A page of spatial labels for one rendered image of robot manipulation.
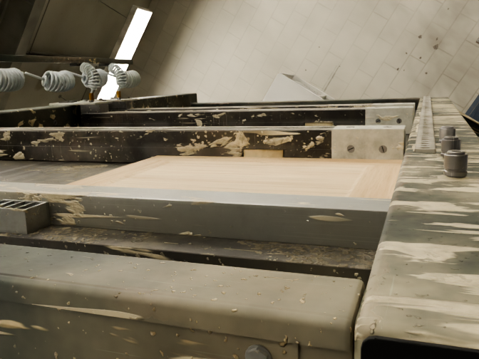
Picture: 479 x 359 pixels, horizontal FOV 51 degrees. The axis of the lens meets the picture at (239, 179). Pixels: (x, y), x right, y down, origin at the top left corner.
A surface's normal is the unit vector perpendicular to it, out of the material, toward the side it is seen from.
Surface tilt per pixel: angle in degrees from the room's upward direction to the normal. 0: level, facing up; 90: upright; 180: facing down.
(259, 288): 58
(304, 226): 90
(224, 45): 90
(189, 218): 90
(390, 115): 90
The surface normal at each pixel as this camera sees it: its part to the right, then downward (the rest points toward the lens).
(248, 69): -0.33, 0.17
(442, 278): -0.04, -0.98
